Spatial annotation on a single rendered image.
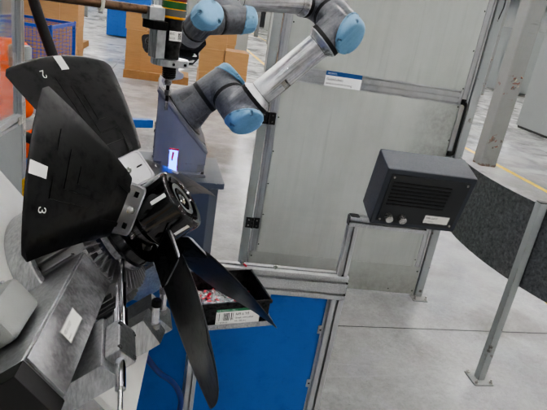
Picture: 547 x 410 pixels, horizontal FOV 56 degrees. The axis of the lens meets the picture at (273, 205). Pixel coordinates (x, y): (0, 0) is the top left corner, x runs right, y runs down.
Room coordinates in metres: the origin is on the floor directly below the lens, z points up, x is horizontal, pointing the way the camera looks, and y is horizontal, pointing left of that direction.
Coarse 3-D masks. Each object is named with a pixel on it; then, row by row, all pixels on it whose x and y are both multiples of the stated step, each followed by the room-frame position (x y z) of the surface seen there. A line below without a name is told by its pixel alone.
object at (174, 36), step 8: (168, 24) 0.96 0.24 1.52; (176, 24) 0.96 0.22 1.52; (168, 32) 0.96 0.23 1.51; (176, 32) 0.96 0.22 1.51; (168, 40) 0.96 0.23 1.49; (176, 40) 0.96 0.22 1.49; (168, 48) 0.96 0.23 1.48; (176, 48) 0.97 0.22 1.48; (168, 56) 0.96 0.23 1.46; (176, 56) 0.97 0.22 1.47; (168, 72) 0.96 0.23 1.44
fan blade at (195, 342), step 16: (176, 272) 0.78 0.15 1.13; (176, 288) 0.77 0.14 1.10; (192, 288) 0.70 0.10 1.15; (176, 304) 0.77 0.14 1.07; (192, 304) 0.71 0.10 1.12; (176, 320) 0.76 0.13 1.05; (192, 320) 0.71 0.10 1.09; (192, 336) 0.71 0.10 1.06; (208, 336) 0.60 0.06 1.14; (192, 352) 0.71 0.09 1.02; (208, 352) 0.62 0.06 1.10; (192, 368) 0.72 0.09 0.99; (208, 368) 0.64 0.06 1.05; (208, 384) 0.66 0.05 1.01; (208, 400) 0.67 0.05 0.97
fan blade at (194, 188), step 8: (152, 168) 1.16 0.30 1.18; (160, 168) 1.18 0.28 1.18; (168, 168) 1.22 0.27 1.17; (176, 176) 1.16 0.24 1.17; (184, 176) 1.22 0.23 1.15; (184, 184) 1.11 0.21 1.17; (192, 184) 1.16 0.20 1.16; (192, 192) 1.06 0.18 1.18; (200, 192) 1.10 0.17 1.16; (208, 192) 1.18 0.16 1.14
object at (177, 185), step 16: (160, 176) 0.87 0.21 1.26; (160, 192) 0.84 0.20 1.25; (176, 192) 0.90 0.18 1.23; (144, 208) 0.83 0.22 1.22; (160, 208) 0.83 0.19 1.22; (176, 208) 0.83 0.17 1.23; (192, 208) 0.91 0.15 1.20; (144, 224) 0.82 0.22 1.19; (160, 224) 0.83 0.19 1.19; (176, 224) 0.83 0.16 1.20; (192, 224) 0.85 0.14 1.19; (128, 240) 0.81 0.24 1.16; (144, 240) 0.84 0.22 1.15; (160, 240) 0.83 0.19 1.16; (176, 240) 0.87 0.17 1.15; (128, 256) 0.81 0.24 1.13; (144, 256) 0.83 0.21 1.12
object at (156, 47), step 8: (152, 8) 0.93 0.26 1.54; (160, 8) 0.94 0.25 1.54; (144, 16) 0.94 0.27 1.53; (152, 16) 0.93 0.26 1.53; (160, 16) 0.94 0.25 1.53; (144, 24) 0.95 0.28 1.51; (152, 24) 0.93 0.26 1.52; (160, 24) 0.94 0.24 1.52; (152, 32) 0.95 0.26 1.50; (160, 32) 0.94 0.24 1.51; (152, 40) 0.95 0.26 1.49; (160, 40) 0.94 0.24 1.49; (152, 48) 0.95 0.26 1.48; (160, 48) 0.94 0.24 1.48; (152, 56) 0.95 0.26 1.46; (160, 56) 0.95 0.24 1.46; (160, 64) 0.94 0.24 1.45; (168, 64) 0.94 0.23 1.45; (176, 64) 0.95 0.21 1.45; (184, 64) 0.96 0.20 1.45
